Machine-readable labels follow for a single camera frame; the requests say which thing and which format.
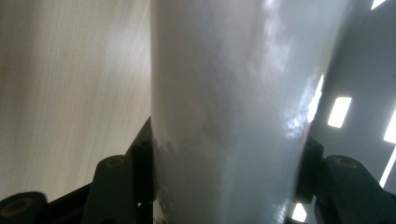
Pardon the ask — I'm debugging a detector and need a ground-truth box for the red and white plastic bag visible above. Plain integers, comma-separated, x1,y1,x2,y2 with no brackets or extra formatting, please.
150,0,356,224

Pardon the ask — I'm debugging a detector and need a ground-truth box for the row of ceiling light panels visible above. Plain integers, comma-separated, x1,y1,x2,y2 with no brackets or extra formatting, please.
291,0,396,222

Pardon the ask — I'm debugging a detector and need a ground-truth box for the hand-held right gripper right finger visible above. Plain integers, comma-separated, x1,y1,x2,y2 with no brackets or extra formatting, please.
293,136,324,203

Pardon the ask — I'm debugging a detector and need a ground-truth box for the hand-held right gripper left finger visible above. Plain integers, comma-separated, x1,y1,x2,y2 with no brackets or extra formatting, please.
125,116,155,204

